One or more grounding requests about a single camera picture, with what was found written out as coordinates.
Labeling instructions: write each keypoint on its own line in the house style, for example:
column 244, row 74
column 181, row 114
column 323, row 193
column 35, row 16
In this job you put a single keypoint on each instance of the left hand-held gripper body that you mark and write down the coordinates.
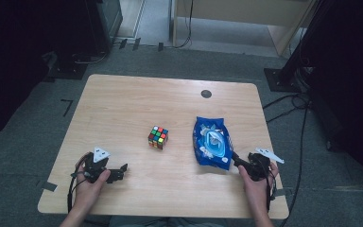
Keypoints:
column 99, row 154

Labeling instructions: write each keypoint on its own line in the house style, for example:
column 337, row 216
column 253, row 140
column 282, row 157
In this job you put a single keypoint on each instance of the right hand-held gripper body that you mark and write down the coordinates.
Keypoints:
column 258, row 165

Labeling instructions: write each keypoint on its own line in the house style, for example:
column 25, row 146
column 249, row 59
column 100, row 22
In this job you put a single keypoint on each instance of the blue wet wipes pack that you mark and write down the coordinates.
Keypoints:
column 212, row 145

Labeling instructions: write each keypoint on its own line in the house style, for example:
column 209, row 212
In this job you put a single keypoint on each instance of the multicoloured puzzle cube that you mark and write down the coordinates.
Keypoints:
column 158, row 137

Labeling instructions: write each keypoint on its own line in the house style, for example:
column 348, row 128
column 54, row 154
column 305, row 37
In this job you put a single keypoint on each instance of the person's right hand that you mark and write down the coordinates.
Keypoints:
column 258, row 190

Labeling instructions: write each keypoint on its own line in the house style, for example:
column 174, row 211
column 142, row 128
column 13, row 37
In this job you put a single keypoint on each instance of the person's left hand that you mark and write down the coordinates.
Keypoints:
column 86, row 189

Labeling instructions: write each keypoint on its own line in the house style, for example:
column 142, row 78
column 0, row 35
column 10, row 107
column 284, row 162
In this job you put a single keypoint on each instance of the grey tape strip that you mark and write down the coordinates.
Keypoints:
column 279, row 192
column 49, row 186

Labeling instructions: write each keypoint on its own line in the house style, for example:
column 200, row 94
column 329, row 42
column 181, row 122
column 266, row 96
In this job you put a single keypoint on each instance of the black angled floor tape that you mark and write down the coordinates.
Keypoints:
column 67, row 105

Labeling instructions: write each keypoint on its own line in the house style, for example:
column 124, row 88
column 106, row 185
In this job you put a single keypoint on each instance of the dark round table grommet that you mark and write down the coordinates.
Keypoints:
column 206, row 94

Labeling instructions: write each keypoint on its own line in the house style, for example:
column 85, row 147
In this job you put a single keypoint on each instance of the black stand base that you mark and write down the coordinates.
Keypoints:
column 66, row 69

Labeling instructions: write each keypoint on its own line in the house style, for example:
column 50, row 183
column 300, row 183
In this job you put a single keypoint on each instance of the black metal stand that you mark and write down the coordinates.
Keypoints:
column 296, row 66

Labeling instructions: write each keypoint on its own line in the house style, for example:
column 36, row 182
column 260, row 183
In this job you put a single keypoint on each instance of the short black floor tape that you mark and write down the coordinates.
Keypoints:
column 123, row 43
column 136, row 44
column 160, row 46

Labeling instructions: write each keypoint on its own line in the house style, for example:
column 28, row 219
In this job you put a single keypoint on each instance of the dark monitor cabinet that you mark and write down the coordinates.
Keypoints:
column 104, row 25

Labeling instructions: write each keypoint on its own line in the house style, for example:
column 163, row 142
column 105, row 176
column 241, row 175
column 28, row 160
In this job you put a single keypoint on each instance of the light wooden cabinet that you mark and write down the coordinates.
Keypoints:
column 233, row 11

